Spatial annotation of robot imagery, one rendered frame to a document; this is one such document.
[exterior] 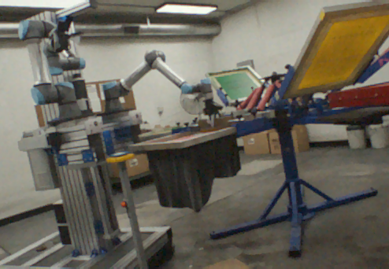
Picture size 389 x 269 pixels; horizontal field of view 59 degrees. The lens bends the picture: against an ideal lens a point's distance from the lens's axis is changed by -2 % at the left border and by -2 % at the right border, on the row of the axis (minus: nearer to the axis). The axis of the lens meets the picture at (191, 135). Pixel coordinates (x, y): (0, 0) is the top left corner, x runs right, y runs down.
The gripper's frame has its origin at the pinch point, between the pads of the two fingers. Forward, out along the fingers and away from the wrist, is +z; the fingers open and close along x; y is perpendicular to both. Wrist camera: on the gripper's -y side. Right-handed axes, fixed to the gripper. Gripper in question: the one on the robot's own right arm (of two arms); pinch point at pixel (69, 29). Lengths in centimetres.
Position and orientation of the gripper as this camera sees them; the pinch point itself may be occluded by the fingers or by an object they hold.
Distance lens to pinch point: 196.9
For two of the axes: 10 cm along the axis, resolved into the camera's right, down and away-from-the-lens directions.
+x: -7.7, 0.6, -6.4
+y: 0.8, 10.0, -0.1
